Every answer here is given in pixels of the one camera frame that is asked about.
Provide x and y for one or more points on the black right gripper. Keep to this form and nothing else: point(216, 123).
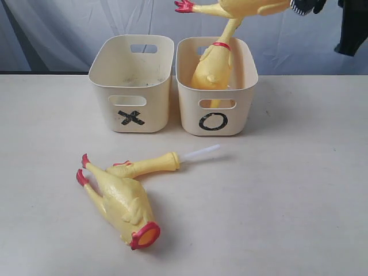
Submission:
point(354, 23)

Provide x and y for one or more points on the yellow rubber chicken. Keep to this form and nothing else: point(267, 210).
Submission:
point(234, 9)
point(215, 65)

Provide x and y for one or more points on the headless yellow rubber chicken body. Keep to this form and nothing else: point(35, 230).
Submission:
point(122, 202)

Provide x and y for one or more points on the cream bin marked O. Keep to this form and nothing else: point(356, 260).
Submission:
point(215, 112)

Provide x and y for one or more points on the cream bin marked X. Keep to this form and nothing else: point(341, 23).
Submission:
point(131, 77)

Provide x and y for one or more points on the detached chicken head with tube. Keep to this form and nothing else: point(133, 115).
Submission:
point(168, 162)

